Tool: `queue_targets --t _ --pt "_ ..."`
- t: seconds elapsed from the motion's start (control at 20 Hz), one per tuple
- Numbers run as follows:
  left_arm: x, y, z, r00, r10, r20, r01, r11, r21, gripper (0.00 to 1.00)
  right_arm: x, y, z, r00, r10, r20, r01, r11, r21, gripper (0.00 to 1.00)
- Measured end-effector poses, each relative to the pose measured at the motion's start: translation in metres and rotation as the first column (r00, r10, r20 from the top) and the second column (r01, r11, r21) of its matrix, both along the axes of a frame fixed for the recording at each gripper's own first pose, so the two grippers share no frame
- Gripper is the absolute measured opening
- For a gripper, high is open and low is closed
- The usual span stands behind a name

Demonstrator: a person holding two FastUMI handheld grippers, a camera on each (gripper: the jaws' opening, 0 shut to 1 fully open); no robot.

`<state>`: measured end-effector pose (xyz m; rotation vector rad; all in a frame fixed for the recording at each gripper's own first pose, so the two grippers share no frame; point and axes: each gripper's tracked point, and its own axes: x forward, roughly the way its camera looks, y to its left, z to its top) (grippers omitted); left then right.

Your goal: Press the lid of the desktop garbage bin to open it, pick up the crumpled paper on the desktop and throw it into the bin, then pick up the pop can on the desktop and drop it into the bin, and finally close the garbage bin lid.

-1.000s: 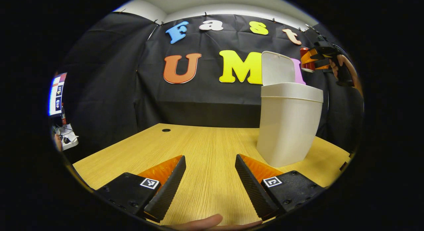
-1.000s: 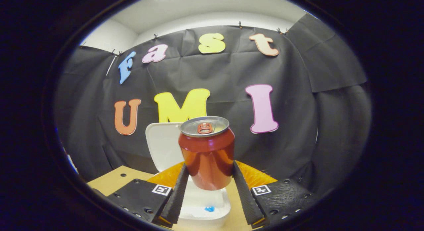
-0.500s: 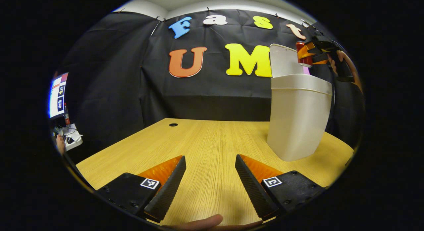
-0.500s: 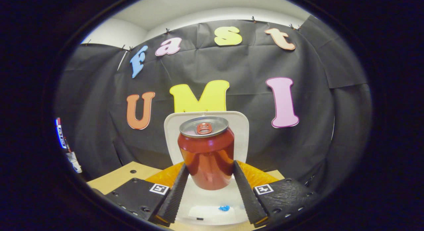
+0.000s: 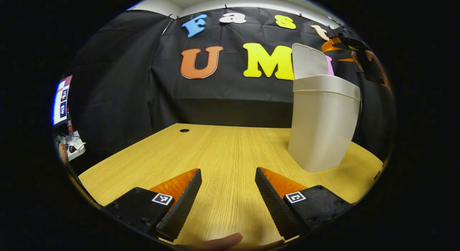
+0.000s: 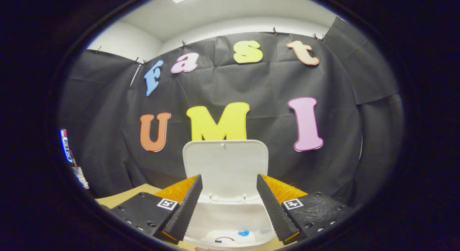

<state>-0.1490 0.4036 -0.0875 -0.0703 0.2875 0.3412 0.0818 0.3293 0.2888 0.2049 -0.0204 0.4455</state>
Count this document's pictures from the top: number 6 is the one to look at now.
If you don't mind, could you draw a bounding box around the black backdrop cloth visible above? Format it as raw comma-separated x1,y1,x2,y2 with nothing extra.
57,15,403,208

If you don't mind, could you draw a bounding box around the computer monitor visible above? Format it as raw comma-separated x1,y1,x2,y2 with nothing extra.
59,128,74,164

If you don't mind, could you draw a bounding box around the white desktop garbage bin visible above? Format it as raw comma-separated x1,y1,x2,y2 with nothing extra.
181,140,279,249

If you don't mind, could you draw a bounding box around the wooden desktop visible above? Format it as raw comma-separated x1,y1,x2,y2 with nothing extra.
95,183,291,251

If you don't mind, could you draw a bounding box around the thin white rod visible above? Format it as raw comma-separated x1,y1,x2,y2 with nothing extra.
130,64,143,87

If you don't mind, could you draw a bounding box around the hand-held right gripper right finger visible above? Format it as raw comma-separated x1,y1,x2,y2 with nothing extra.
256,174,353,246

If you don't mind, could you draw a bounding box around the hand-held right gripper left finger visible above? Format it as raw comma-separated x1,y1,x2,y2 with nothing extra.
110,174,203,245

